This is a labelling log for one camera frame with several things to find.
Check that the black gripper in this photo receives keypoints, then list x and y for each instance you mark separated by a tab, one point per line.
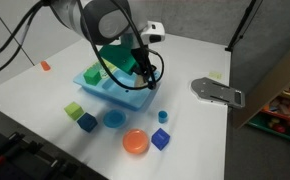
139	56

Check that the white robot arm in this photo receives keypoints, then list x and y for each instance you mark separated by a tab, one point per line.
68	13

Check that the dark green block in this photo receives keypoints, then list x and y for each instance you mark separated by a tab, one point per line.
92	77

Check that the light blue toy sink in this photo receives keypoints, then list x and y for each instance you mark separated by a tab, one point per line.
131	98

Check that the small blue cup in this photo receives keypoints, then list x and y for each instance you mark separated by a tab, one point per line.
163	117

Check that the royal blue cube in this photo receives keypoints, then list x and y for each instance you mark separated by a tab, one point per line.
160	139

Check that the orange plastic bowl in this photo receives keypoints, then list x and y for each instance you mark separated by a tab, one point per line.
135	141

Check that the yellow sticky note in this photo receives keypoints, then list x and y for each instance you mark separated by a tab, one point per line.
215	75

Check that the navy blue cube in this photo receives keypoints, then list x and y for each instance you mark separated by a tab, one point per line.
87	122

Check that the lime green cube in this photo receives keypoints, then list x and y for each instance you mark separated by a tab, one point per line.
73	110

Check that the grey metal mounting plate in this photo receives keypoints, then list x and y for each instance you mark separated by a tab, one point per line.
225	95

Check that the small orange cup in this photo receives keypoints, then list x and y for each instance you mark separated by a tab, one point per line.
45	66

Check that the black stand pole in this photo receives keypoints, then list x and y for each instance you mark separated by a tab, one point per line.
241	28

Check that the black clamp hardware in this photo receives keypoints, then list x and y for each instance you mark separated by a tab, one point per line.
35	153

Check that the wooden toy storage shelf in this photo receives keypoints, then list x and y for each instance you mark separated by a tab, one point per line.
278	86

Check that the green camera mount bracket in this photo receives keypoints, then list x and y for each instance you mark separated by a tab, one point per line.
116	58

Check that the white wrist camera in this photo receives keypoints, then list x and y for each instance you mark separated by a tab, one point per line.
153	31

